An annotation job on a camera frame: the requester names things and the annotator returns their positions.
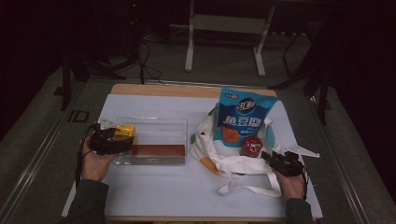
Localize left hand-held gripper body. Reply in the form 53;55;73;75
91;119;125;157

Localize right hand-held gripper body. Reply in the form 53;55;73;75
274;144;321;177

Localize red lidded candy jar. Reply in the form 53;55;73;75
239;135;262;159

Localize white patterned tote bag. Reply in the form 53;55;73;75
189;105;283;199

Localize brown rectangular box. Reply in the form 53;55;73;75
128;144;187;166

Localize clear plastic container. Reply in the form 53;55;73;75
106;116;189;166

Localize blue snack pouch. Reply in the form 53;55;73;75
213;87;279;147

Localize person's right hand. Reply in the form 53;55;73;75
274;169;307;200

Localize person's left hand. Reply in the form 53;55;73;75
79;136;118;182

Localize white table mat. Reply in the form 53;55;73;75
61;93;323;218

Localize black tripod stand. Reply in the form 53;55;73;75
60;46;127;111

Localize black metal stand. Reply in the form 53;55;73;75
269;18;332;125

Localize dark equipment tower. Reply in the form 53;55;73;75
125;0;142;63

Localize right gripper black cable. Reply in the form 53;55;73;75
300;167;310;200

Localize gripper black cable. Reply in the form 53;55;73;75
76;123;101;188
300;167;310;200

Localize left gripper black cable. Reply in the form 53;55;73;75
76;123;101;188

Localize small black floor frame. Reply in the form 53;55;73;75
67;109;91;123

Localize metal floor rail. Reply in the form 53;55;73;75
0;92;78;224
311;96;372;224

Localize black floor cables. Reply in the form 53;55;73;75
136;40;165;86

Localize white metal stand frame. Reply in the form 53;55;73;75
185;0;276;77

